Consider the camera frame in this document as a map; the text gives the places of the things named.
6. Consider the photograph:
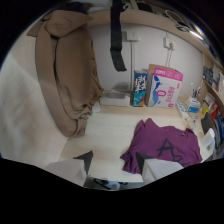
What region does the white power cable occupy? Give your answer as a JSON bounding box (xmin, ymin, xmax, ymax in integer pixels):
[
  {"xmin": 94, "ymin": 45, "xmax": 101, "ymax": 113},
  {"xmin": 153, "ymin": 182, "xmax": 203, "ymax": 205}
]
[{"xmin": 165, "ymin": 46, "xmax": 174, "ymax": 69}]

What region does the white wall socket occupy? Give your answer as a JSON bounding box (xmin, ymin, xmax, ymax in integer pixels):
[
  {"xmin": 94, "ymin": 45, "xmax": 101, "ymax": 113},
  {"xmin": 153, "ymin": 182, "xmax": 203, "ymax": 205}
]
[{"xmin": 163, "ymin": 36, "xmax": 176, "ymax": 51}]

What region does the pink and white carton box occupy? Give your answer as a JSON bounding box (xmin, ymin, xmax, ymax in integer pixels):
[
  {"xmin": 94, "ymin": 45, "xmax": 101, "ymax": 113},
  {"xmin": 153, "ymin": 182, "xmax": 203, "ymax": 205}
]
[{"xmin": 145, "ymin": 63, "xmax": 184, "ymax": 109}]

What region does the purple shirt with black print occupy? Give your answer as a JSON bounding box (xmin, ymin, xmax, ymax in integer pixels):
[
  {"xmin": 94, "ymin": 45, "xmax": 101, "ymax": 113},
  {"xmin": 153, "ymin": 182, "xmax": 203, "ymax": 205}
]
[{"xmin": 120, "ymin": 117, "xmax": 204, "ymax": 175}]

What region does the wooden overhead shelf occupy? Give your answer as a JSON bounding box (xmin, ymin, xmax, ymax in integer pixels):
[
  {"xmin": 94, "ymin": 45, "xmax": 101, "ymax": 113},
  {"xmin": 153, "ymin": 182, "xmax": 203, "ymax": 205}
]
[{"xmin": 87, "ymin": 8, "xmax": 214, "ymax": 63}]

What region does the black hanging strap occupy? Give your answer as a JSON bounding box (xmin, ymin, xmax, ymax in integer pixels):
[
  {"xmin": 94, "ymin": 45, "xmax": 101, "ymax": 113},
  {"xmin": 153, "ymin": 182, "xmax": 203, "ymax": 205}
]
[{"xmin": 109, "ymin": 0, "xmax": 128, "ymax": 73}]

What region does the brown hanging coat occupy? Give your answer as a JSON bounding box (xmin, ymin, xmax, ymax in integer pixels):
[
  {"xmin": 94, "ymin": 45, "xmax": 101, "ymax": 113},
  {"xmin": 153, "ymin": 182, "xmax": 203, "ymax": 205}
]
[{"xmin": 26, "ymin": 9, "xmax": 104, "ymax": 139}]

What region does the white storage box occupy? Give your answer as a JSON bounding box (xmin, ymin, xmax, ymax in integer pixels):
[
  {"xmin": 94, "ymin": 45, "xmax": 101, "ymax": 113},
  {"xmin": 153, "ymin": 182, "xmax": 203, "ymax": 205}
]
[{"xmin": 99, "ymin": 89, "xmax": 132, "ymax": 108}]

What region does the black flat device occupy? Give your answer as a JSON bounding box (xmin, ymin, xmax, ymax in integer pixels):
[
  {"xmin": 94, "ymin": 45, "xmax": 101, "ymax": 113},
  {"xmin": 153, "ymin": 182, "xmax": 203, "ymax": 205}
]
[{"xmin": 200, "ymin": 112, "xmax": 215, "ymax": 136}]

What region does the blue drink carton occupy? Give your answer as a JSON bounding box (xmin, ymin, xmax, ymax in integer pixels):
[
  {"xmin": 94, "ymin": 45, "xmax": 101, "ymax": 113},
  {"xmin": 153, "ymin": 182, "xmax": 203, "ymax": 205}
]
[{"xmin": 132, "ymin": 70, "xmax": 149, "ymax": 108}]

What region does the white wall switch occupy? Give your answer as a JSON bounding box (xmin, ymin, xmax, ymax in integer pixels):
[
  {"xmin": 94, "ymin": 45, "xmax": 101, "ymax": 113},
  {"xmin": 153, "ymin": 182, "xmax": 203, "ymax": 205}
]
[{"xmin": 125, "ymin": 30, "xmax": 140, "ymax": 42}]

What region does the white tissue pack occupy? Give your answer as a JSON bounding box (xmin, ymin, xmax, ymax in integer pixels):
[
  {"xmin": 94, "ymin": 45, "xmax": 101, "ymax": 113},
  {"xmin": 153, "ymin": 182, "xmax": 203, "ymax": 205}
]
[{"xmin": 185, "ymin": 96, "xmax": 202, "ymax": 115}]

